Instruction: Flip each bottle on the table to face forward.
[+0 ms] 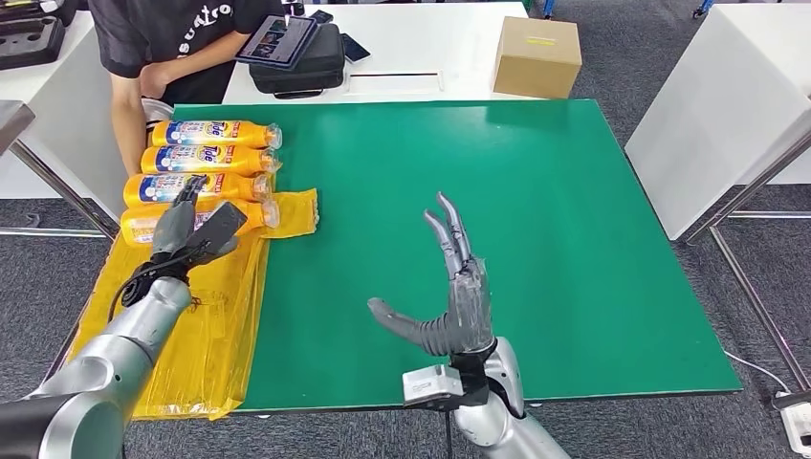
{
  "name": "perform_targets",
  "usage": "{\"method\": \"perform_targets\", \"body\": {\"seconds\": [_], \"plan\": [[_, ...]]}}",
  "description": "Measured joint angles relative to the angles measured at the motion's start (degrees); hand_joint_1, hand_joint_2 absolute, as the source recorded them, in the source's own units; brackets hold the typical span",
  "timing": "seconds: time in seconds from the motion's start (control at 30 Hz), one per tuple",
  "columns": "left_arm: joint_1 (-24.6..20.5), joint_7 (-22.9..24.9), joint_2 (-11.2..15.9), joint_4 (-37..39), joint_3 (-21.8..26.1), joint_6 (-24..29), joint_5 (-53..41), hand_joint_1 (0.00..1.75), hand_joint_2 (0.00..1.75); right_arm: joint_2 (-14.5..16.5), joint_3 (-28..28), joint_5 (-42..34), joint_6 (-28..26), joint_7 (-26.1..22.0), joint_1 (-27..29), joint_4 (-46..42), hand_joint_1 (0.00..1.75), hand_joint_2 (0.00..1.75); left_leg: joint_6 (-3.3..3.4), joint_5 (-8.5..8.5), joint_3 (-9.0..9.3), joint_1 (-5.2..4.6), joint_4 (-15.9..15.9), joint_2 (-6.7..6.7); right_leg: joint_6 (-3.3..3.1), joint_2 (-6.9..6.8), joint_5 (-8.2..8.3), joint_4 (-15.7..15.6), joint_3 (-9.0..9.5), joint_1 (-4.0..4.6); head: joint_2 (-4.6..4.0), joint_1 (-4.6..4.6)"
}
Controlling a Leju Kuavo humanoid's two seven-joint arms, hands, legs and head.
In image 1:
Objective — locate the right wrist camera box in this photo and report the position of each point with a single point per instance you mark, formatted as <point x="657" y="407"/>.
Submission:
<point x="434" y="385"/>

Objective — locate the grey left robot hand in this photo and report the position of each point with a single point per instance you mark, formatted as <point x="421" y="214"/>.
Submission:
<point x="174" y="228"/>

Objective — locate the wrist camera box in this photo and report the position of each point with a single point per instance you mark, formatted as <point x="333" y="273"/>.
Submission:
<point x="218" y="228"/>
<point x="434" y="385"/>

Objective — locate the green table board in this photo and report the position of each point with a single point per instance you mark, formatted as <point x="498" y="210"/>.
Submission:
<point x="538" y="190"/>

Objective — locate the grey metal side table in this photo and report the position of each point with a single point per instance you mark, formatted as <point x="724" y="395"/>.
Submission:
<point x="13" y="118"/>

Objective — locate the orange detergent bottle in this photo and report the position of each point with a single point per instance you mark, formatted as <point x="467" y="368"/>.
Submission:
<point x="234" y="187"/>
<point x="256" y="214"/>
<point x="209" y="159"/>
<point x="247" y="134"/>

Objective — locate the blue metal leg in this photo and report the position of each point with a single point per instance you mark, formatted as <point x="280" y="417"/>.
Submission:
<point x="549" y="7"/>

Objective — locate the white desk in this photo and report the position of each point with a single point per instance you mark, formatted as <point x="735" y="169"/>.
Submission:
<point x="431" y="42"/>
<point x="70" y="139"/>

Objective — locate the brown cardboard box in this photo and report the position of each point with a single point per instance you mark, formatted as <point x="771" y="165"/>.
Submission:
<point x="537" y="57"/>

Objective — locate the yellow plastic sheet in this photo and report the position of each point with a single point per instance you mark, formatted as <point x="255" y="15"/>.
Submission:
<point x="209" y="329"/>

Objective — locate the black carry bag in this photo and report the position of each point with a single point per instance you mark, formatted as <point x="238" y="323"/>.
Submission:
<point x="320" y="66"/>

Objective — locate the black smartphone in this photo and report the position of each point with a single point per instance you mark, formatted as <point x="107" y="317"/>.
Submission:
<point x="321" y="16"/>
<point x="356" y="47"/>

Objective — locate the white table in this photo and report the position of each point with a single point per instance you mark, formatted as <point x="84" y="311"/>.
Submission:
<point x="722" y="114"/>

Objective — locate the metal table frame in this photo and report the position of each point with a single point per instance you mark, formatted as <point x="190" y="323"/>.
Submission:
<point x="747" y="190"/>

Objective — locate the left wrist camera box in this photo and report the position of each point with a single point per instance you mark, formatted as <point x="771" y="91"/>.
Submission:
<point x="218" y="228"/>

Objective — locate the white power strip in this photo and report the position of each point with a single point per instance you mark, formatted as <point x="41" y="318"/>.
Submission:
<point x="797" y="421"/>

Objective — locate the black equipment case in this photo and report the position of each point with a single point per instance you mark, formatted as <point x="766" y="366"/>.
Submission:
<point x="32" y="7"/>

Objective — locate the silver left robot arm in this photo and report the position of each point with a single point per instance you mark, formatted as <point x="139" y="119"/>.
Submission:
<point x="101" y="361"/>

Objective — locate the person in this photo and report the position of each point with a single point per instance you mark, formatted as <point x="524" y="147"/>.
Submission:
<point x="165" y="38"/>

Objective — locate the black tablet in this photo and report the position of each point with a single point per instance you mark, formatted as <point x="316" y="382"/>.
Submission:
<point x="277" y="41"/>

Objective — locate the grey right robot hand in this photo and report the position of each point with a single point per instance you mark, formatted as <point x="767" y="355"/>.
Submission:
<point x="466" y="310"/>

